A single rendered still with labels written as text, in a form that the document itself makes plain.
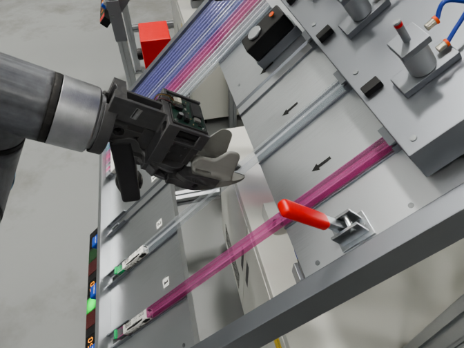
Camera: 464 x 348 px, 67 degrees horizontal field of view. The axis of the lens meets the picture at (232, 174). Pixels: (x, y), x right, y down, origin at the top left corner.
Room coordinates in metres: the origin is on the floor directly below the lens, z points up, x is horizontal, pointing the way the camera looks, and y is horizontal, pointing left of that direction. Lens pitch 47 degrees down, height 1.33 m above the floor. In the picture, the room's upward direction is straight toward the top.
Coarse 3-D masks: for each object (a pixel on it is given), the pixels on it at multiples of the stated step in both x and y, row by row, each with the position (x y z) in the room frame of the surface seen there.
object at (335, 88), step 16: (336, 80) 0.38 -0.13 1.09; (320, 96) 0.37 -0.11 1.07; (336, 96) 0.37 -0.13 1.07; (304, 112) 0.37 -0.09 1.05; (288, 128) 0.36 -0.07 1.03; (272, 144) 0.35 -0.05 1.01; (256, 160) 0.35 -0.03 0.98; (208, 192) 0.34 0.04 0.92; (192, 208) 0.33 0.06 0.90; (176, 224) 0.32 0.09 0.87; (160, 240) 0.31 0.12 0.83
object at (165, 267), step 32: (160, 192) 0.41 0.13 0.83; (128, 224) 0.39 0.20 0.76; (160, 224) 0.35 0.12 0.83; (128, 256) 0.32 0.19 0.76; (160, 256) 0.29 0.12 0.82; (128, 288) 0.26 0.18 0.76; (160, 288) 0.24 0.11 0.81; (128, 320) 0.21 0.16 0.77; (160, 320) 0.19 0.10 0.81; (192, 320) 0.17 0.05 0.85
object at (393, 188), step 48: (240, 48) 0.60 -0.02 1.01; (288, 48) 0.51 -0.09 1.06; (240, 96) 0.49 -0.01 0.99; (288, 96) 0.42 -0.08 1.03; (288, 144) 0.35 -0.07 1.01; (336, 144) 0.31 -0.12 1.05; (288, 192) 0.28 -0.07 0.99; (336, 192) 0.25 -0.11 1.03; (384, 192) 0.23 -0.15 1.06; (432, 192) 0.21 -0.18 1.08
